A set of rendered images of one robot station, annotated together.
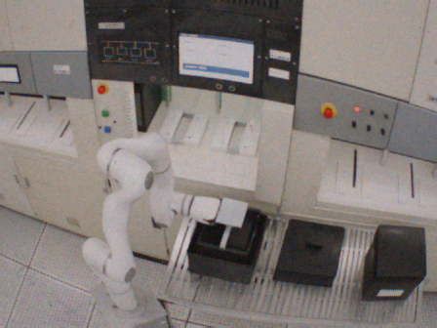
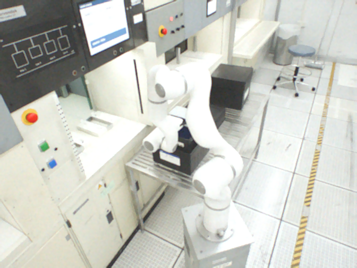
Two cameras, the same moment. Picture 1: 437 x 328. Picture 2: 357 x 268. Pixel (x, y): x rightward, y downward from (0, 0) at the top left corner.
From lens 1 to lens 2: 161 cm
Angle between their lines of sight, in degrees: 52
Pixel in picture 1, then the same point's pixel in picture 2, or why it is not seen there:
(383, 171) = not seen: hidden behind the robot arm
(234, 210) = (180, 110)
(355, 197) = not seen: hidden behind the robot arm
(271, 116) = (147, 52)
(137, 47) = (49, 39)
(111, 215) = (209, 116)
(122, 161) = (188, 68)
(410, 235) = (223, 68)
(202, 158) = (104, 142)
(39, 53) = not seen: outside the picture
